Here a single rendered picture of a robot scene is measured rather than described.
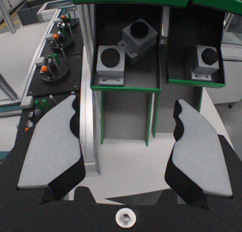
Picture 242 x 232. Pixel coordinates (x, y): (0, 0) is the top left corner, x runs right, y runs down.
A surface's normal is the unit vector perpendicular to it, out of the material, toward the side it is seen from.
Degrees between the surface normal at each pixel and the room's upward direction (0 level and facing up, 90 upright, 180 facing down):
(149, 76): 25
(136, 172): 0
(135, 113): 45
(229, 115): 1
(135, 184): 0
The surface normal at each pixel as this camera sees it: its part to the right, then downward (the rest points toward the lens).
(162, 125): -0.03, 0.22
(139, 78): -0.01, -0.13
